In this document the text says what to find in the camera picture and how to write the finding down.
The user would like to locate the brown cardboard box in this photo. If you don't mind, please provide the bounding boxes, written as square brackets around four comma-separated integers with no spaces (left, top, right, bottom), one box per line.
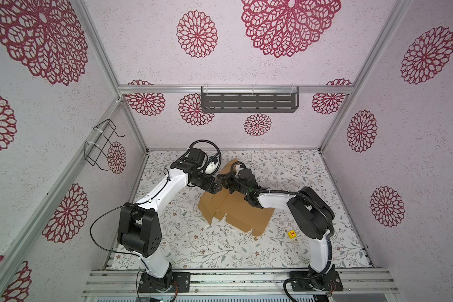
[198,158,276,237]

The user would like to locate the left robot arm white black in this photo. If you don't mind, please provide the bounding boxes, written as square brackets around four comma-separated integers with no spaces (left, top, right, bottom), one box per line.
[117,145,222,280]

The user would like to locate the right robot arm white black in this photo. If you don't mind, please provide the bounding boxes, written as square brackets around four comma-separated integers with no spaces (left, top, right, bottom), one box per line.
[218,169,335,277]

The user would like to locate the small yellow cube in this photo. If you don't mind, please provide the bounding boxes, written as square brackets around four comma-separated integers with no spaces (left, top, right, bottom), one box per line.
[288,230,297,239]

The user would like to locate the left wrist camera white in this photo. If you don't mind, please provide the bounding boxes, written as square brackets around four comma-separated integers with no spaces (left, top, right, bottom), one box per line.
[204,159,218,175]

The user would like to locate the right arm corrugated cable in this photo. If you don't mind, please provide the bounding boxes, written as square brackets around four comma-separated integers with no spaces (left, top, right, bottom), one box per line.
[230,161,335,280]

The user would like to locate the dark metal wall shelf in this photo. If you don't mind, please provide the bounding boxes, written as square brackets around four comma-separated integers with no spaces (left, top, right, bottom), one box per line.
[200,86,299,113]

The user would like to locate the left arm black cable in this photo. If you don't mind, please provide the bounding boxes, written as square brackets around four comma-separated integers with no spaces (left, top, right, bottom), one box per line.
[89,203,148,261]

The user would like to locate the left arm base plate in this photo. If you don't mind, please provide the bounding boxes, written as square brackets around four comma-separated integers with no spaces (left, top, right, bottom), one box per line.
[138,272,191,293]

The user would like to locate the black wire wall rack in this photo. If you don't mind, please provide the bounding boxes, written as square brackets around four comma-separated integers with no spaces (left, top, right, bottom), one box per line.
[83,119,127,175]

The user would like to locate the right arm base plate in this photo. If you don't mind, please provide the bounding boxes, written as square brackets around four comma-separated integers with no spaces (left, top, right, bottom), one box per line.
[289,269,344,292]

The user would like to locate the aluminium front rail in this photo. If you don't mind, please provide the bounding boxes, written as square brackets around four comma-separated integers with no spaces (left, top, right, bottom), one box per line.
[80,268,400,297]

